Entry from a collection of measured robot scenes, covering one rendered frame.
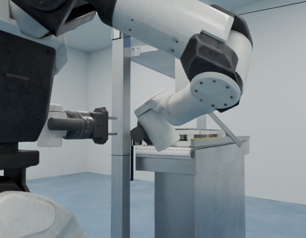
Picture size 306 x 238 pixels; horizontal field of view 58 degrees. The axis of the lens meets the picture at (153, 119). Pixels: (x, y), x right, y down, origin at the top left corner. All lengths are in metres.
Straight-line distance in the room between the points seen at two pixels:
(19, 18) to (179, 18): 0.25
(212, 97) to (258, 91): 3.94
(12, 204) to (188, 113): 0.36
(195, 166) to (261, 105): 3.27
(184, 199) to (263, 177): 3.14
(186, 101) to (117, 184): 0.74
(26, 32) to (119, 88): 0.73
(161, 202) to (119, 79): 0.60
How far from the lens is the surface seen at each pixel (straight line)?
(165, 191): 1.32
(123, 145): 1.17
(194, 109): 0.52
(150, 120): 0.64
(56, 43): 0.55
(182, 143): 1.17
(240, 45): 0.47
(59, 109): 0.81
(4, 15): 0.49
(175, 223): 1.33
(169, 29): 0.41
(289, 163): 4.23
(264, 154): 4.32
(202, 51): 0.40
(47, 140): 0.80
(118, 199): 1.21
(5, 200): 0.54
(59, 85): 6.51
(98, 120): 0.91
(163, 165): 1.19
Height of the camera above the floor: 0.95
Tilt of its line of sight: 3 degrees up
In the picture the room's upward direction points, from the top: straight up
